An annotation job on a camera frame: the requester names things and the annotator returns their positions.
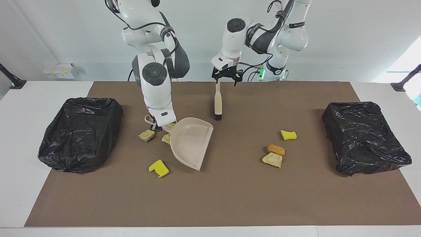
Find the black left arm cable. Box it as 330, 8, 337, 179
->
238, 0, 294, 71

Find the bin with black bag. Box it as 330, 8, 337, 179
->
321, 101, 412, 177
37, 97, 124, 174

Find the beige brush with black bristles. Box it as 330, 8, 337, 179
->
214, 79, 223, 121

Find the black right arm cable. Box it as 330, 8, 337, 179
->
105, 0, 181, 79

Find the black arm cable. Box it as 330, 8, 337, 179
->
105, 0, 181, 79
238, 0, 294, 71

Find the brown table mat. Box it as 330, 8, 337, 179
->
24, 81, 421, 227

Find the beige plastic dustpan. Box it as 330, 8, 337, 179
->
144, 115, 214, 171

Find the brown oval sponge piece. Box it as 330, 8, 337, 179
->
267, 144, 286, 156

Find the notched yellow sponge piece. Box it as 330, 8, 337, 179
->
148, 159, 170, 178

